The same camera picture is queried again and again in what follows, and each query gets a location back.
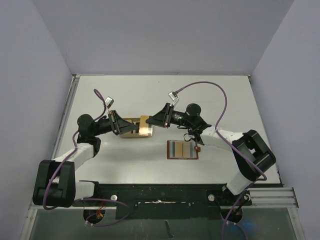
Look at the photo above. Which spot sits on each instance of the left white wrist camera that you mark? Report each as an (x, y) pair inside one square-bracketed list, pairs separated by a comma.
[(109, 102)]

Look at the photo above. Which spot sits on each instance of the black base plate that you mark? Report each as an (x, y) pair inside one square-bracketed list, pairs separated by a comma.
[(166, 201)]

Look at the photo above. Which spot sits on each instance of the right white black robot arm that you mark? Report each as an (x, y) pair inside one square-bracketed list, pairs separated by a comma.
[(252, 155)]

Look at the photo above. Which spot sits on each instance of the brown leather card holder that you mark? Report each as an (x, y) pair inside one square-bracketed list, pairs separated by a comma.
[(196, 147)]

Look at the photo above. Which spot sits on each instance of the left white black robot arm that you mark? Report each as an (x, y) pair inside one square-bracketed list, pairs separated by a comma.
[(56, 184)]

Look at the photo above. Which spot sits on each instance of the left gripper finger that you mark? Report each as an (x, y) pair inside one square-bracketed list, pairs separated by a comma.
[(124, 130), (119, 121)]

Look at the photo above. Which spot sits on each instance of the gold credit card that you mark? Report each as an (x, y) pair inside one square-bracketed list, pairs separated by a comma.
[(188, 150), (175, 149)]

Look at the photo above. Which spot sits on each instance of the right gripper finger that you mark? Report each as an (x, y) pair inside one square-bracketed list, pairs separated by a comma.
[(157, 122), (161, 115)]

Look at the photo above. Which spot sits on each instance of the aluminium frame rail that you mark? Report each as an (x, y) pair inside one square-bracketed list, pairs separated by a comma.
[(273, 197)]

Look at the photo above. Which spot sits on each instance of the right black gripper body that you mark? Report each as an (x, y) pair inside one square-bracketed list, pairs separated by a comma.
[(168, 115)]

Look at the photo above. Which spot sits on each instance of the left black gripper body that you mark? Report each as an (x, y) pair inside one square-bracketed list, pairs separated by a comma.
[(106, 125)]

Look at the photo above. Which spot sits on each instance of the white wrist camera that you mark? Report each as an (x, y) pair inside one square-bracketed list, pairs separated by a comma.
[(174, 98), (109, 102)]

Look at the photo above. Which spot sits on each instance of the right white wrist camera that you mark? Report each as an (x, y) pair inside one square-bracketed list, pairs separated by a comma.
[(174, 98)]

